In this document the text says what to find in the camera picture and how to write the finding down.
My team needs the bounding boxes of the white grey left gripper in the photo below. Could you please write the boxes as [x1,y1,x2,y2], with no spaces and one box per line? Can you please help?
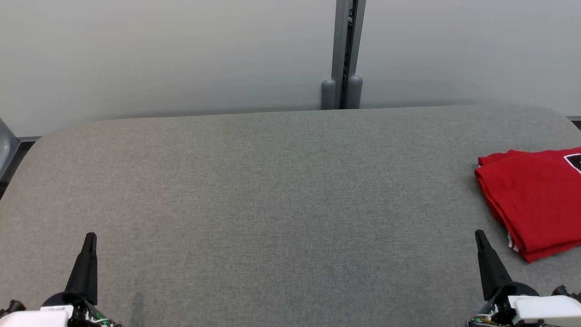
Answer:
[0,233,121,327]

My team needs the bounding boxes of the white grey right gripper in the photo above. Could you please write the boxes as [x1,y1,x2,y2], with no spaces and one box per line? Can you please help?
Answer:
[468,230,581,327]

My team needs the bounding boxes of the grey partition post with feet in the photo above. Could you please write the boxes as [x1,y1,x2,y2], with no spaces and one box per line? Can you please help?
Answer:
[321,0,366,110]

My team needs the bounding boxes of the red shorts with white stripe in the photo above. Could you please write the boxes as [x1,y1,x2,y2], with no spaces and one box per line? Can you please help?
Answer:
[476,149,581,264]

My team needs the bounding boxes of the grey side frame post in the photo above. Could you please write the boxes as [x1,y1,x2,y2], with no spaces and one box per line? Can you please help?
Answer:
[0,119,20,180]

